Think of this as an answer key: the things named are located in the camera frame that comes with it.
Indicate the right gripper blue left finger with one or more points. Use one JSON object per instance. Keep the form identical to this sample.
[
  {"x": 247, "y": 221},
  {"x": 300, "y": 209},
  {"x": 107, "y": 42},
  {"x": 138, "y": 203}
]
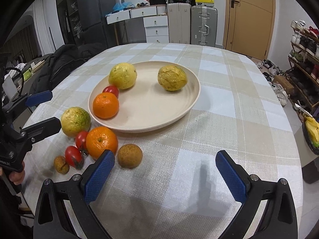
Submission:
[{"x": 51, "y": 217}]

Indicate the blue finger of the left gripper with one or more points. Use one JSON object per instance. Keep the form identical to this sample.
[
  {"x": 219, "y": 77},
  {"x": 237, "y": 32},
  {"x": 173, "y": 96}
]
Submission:
[
  {"x": 40, "y": 97},
  {"x": 39, "y": 131}
]

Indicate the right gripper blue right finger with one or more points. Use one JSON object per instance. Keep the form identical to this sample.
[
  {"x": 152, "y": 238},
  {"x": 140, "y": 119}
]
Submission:
[{"x": 279, "y": 218}]

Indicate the orange mandarin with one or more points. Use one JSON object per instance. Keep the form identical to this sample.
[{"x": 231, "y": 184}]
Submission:
[{"x": 100, "y": 139}]

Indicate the person's left hand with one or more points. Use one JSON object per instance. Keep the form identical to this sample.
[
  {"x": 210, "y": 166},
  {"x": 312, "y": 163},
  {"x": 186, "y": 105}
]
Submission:
[{"x": 17, "y": 177}]

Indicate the black jacket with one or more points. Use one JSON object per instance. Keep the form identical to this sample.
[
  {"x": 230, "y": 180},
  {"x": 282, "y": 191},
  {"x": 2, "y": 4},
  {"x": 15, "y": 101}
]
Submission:
[{"x": 60, "y": 65}]

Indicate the small brown longan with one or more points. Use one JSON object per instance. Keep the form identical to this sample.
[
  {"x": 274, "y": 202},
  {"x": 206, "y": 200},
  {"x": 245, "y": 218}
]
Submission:
[{"x": 60, "y": 165}]

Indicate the red cherry tomato with stem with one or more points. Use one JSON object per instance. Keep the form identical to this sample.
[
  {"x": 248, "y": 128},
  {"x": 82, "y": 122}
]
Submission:
[{"x": 74, "y": 157}]

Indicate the orange in plate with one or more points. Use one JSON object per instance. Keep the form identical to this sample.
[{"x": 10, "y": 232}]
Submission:
[{"x": 105, "y": 105}]

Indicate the cherry tomato in plate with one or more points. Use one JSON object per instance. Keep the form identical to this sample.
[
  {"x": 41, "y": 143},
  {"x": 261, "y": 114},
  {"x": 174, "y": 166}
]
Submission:
[{"x": 111, "y": 89}]

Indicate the yellow guava left in plate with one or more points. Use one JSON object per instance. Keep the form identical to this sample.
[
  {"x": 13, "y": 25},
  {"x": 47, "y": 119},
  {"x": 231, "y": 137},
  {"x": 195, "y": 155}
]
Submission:
[{"x": 123, "y": 76}]

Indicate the beige round plate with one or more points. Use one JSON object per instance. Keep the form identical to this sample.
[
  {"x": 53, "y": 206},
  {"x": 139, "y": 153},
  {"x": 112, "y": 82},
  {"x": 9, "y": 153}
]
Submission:
[{"x": 147, "y": 106}]

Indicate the black refrigerator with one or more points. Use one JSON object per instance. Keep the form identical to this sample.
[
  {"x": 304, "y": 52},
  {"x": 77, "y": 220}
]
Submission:
[{"x": 93, "y": 21}]

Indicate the checkered beige tablecloth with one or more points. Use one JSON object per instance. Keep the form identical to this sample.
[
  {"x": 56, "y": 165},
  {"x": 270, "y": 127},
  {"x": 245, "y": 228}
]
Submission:
[{"x": 177, "y": 191}]

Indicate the wrinkled yellow-green guava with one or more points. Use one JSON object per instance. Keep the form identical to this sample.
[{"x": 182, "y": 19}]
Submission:
[{"x": 172, "y": 78}]

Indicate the white drawer desk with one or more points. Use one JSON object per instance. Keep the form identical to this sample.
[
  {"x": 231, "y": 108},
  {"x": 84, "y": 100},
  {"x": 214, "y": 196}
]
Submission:
[{"x": 144, "y": 24}]

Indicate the wooden shoe rack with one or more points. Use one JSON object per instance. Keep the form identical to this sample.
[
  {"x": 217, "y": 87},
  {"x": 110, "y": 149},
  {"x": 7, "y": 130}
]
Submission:
[{"x": 303, "y": 60}]

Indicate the beige suitcase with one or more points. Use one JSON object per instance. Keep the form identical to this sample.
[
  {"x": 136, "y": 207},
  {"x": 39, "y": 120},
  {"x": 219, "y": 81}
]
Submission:
[{"x": 179, "y": 22}]

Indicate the silver suitcase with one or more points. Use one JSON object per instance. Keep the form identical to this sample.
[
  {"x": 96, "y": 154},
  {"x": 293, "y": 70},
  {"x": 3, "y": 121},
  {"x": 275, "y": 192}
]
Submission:
[{"x": 203, "y": 25}]

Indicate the wooden door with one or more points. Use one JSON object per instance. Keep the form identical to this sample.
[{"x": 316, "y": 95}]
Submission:
[{"x": 249, "y": 27}]

